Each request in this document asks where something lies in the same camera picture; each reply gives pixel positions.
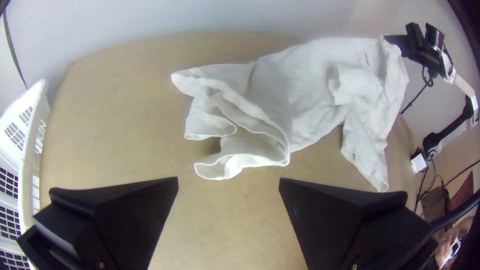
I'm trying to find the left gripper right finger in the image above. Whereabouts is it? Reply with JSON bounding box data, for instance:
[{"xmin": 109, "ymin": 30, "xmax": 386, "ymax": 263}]
[{"xmin": 278, "ymin": 176, "xmax": 440, "ymax": 270}]

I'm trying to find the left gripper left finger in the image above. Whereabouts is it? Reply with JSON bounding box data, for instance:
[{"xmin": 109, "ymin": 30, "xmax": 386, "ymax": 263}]
[{"xmin": 16, "ymin": 176, "xmax": 180, "ymax": 270}]

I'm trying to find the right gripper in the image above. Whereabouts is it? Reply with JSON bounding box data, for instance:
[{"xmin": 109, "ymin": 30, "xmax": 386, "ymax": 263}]
[{"xmin": 383, "ymin": 32, "xmax": 432, "ymax": 70}]

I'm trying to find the white t-shirt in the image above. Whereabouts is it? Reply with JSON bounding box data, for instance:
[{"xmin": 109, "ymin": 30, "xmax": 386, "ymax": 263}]
[{"xmin": 171, "ymin": 36, "xmax": 410, "ymax": 193}]

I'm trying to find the white laundry basket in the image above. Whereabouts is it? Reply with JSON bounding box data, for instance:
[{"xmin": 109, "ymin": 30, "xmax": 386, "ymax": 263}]
[{"xmin": 0, "ymin": 78, "xmax": 52, "ymax": 270}]

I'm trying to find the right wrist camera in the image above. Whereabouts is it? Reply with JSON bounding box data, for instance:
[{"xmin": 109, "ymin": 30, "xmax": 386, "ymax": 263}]
[{"xmin": 405, "ymin": 22, "xmax": 425, "ymax": 42}]

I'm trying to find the black cable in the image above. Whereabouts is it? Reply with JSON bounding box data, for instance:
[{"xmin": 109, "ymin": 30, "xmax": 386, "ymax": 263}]
[
  {"xmin": 400, "ymin": 65, "xmax": 436, "ymax": 116},
  {"xmin": 414, "ymin": 157, "xmax": 480, "ymax": 211}
]

